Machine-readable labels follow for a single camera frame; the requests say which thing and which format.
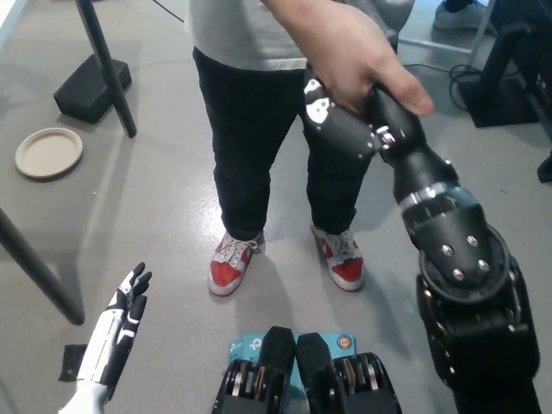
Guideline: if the person's right hand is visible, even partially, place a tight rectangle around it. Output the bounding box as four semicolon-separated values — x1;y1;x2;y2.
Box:
261;0;435;116

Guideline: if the white and black robot left hand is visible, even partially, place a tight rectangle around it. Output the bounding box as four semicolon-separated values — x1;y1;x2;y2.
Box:
75;261;153;389

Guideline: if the person in grey shirt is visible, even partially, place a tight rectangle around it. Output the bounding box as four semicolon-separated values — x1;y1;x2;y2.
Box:
187;0;411;238

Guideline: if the person's left red white sneaker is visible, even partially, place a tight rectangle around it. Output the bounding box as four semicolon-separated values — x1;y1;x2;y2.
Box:
310;223;366;293

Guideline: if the black equipment rack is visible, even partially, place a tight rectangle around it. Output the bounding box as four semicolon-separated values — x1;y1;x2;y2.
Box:
486;0;552;148

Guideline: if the small black foot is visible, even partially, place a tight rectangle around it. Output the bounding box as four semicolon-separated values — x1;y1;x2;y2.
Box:
536;149;552;185

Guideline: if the black foam block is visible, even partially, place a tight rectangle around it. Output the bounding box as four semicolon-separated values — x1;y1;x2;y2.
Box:
53;58;133;125

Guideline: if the person's right red white sneaker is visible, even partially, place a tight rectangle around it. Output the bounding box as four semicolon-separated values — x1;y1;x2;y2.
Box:
207;230;265;298

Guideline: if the white metal frame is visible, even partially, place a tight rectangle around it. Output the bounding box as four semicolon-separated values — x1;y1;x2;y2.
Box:
396;0;497;70

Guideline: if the grey sneaker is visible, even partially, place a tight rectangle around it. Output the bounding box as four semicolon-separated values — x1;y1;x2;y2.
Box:
433;1;497;35

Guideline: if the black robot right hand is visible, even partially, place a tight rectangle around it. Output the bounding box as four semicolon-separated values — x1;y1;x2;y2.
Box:
303;64;461;215

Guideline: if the black floor cable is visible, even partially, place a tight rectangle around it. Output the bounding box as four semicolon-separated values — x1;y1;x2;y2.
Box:
400;62;482;110

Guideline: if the black robot left torso block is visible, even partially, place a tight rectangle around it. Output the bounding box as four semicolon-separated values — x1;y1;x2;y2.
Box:
210;326;298;414

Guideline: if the teal cardboard box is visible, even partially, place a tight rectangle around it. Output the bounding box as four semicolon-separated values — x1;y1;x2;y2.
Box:
227;331;358;414

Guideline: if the black tape patch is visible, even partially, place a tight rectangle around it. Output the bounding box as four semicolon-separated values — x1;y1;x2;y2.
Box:
58;343;87;383

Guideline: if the person's red white sneaker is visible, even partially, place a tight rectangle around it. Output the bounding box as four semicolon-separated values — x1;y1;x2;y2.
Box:
310;223;366;293
207;230;265;298

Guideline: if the black stand with base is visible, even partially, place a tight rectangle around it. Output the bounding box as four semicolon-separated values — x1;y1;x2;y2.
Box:
459;23;540;129

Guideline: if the slanted black pole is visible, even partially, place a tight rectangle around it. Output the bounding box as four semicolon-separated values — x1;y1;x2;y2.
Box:
75;0;138;139

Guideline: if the thin black cable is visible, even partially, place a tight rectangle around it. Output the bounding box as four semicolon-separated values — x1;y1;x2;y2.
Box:
153;0;191;25

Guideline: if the thick black table leg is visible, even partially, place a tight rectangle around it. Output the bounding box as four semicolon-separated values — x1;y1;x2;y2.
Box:
0;206;86;327

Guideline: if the beige paper plate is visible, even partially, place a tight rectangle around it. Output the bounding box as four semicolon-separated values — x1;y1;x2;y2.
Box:
15;127;85;182

